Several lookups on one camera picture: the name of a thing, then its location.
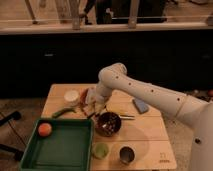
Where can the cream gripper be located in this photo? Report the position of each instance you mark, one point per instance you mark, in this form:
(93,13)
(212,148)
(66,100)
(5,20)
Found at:
(99,104)

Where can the black whiteboard eraser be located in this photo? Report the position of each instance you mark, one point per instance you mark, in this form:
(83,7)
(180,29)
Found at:
(89,111)

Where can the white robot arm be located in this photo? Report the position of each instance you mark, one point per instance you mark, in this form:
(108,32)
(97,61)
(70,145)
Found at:
(197,114)

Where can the green plastic tray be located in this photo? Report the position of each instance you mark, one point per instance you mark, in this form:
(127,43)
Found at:
(67,148)

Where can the dark bowl with beans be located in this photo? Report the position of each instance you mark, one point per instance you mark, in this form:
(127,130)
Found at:
(108,124)

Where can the white small cup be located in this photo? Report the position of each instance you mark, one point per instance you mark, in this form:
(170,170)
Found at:
(71,96)

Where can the blue sponge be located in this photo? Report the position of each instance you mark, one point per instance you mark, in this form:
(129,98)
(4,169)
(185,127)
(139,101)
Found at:
(141,106)

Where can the green small cup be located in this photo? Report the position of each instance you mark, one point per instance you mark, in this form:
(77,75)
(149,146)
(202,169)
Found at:
(100,150)

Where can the metal cup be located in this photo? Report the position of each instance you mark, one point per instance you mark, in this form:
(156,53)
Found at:
(126,155)

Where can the orange peach fruit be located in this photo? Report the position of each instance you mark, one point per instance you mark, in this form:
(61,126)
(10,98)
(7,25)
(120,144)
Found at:
(44,129)

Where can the black chair base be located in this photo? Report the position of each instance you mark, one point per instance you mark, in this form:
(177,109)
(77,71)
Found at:
(10,140)

